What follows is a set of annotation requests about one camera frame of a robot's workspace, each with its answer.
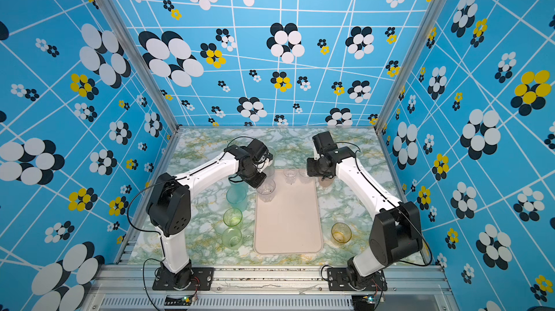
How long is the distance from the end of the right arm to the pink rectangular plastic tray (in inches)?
1.3

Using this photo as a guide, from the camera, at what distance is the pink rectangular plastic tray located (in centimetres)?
82

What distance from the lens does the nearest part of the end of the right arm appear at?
601 mm
